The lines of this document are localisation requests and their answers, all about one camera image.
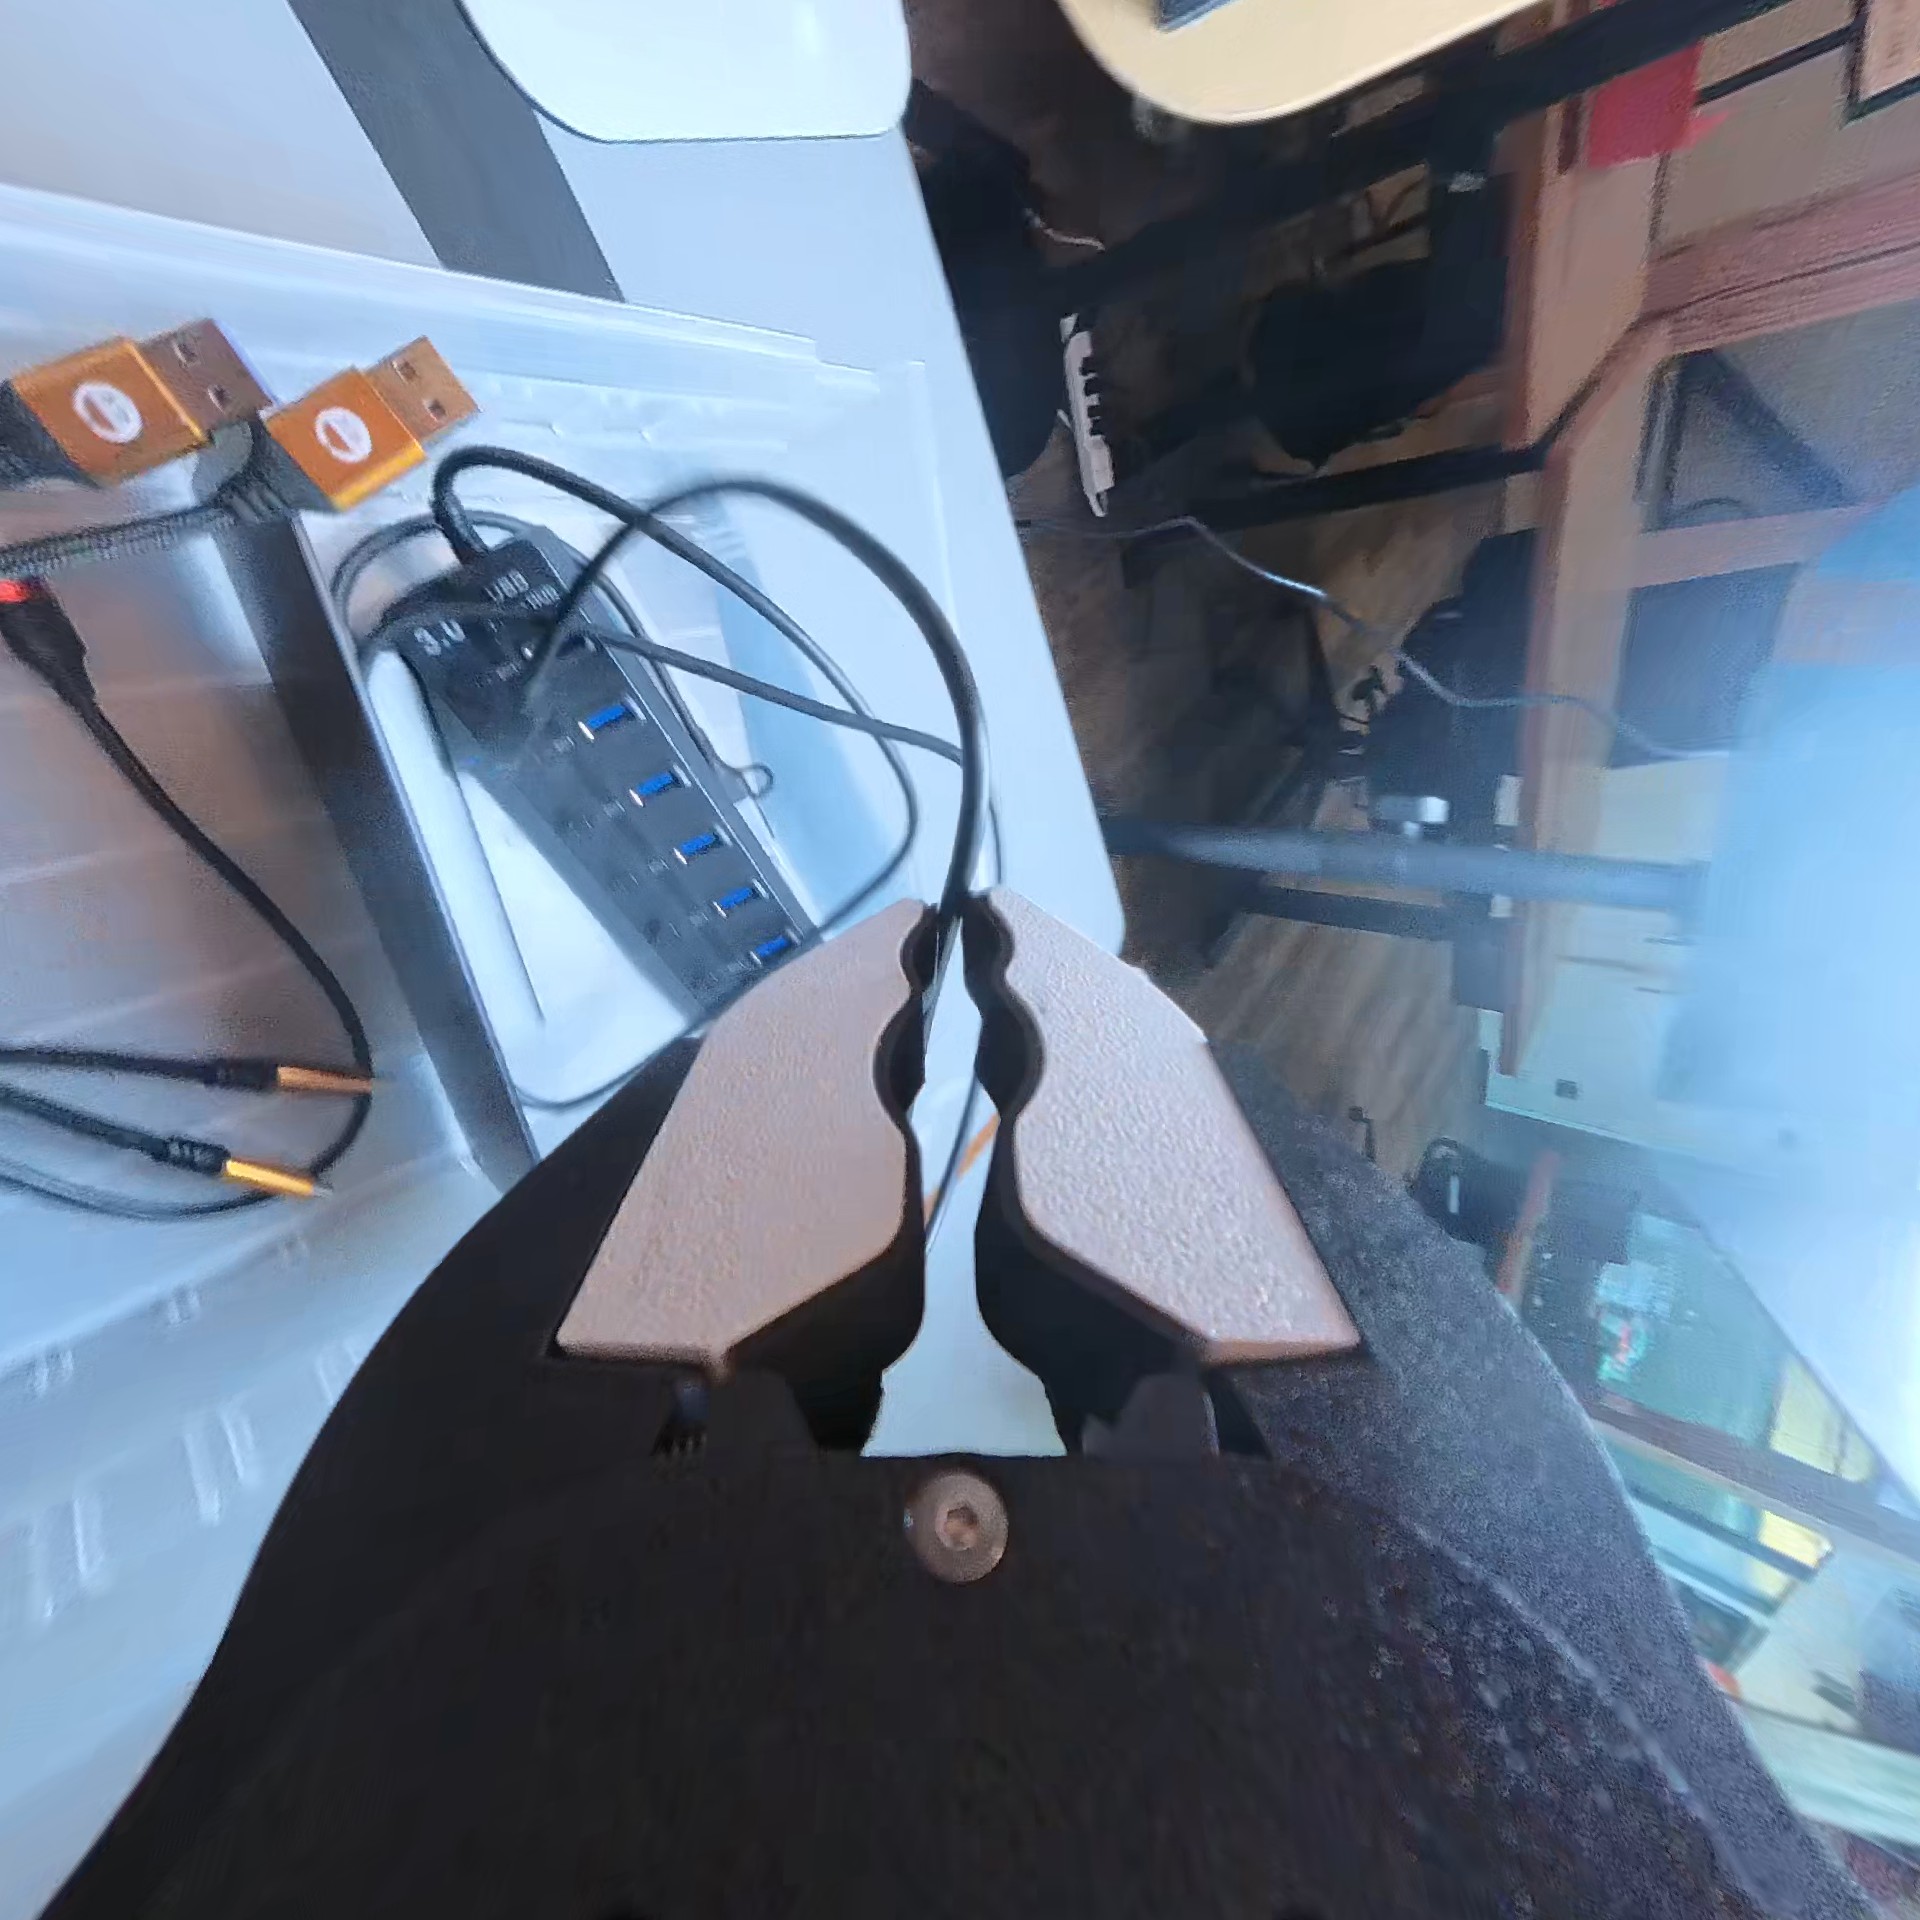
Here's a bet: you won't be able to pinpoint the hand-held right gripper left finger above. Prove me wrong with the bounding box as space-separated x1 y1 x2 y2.
556 901 938 1371

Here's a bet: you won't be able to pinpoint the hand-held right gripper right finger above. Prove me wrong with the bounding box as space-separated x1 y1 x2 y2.
968 888 1365 1371

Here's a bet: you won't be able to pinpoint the clear plastic box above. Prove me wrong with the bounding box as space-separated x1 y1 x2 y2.
0 181 934 1696

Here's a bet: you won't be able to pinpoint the black hub cable black plug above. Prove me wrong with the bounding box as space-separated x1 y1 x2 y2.
333 448 1004 1114

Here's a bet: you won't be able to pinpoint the black usb cable orange plugs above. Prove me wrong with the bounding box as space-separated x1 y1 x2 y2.
0 343 482 1103

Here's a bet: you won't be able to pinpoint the black cable red plug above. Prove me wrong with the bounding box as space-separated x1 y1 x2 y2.
0 574 377 1202

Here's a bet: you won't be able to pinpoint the black flat device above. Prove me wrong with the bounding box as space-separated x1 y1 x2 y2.
218 510 537 1181

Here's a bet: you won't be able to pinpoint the white open crate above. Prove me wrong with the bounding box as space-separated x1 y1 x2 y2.
1650 496 1920 1502

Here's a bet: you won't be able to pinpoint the white power strip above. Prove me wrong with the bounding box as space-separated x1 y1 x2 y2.
1054 310 1125 519

